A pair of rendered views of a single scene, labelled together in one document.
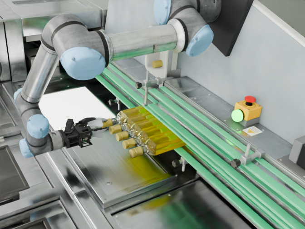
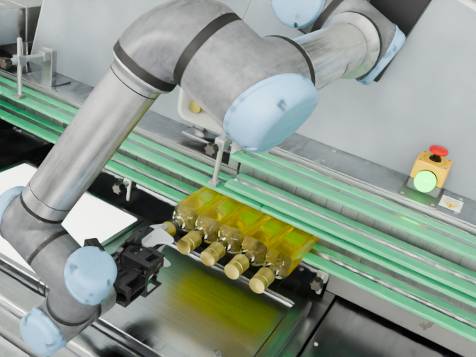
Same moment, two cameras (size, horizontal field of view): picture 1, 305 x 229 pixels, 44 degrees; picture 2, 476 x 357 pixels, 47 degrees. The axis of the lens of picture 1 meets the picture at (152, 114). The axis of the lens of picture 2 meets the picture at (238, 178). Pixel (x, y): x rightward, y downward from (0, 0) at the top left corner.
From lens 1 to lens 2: 0.79 m
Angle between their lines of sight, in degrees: 27
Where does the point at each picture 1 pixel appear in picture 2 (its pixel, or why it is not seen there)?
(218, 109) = (372, 175)
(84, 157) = (130, 314)
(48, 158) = not seen: hidden behind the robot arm
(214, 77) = (338, 120)
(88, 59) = (305, 102)
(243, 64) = (413, 93)
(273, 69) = not seen: outside the picture
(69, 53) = (266, 91)
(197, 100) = (329, 163)
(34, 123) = (90, 270)
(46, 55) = (133, 100)
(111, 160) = (185, 305)
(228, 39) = not seen: hidden behind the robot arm
